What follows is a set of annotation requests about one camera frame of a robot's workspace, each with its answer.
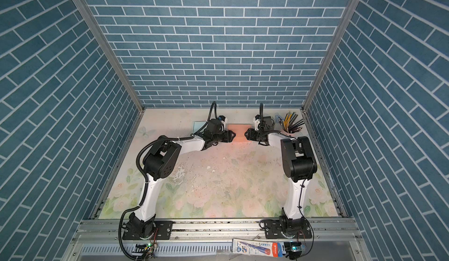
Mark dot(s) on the white blue red package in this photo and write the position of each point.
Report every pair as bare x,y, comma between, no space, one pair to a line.
257,248

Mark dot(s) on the pink paper box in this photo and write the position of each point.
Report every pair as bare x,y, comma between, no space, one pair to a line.
239,130

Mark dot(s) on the aluminium front rail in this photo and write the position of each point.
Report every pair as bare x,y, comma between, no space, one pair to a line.
333,238

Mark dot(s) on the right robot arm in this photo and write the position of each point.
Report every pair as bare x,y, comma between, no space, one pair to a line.
299,165

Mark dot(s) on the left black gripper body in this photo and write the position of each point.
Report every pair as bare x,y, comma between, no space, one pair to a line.
217,137

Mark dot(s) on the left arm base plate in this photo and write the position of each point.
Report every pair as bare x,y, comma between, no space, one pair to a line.
158,230

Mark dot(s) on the light blue paper box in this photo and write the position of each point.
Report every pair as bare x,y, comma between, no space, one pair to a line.
199,127

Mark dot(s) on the coloured pencils bundle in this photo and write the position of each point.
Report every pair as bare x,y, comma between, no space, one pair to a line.
292,123

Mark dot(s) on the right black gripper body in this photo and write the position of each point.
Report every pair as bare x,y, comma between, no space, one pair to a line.
260,133

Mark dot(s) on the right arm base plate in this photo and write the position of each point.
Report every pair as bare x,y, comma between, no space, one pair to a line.
286,228

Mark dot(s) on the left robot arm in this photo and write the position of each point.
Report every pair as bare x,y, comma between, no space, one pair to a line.
157,160

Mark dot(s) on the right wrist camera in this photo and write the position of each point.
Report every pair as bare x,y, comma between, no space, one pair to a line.
257,123

